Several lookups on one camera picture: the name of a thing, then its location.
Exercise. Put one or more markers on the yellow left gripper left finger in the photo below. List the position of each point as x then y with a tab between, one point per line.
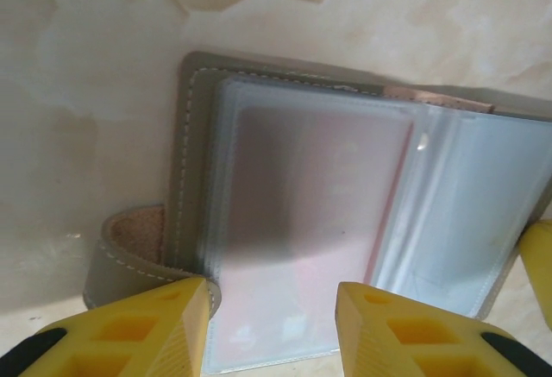
142	334

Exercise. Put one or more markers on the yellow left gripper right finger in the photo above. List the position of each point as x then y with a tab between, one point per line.
414	338

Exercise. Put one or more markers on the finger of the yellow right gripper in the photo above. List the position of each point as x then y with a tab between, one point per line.
539	273

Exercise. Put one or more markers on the taupe leather card holder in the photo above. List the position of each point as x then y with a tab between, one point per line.
194	157

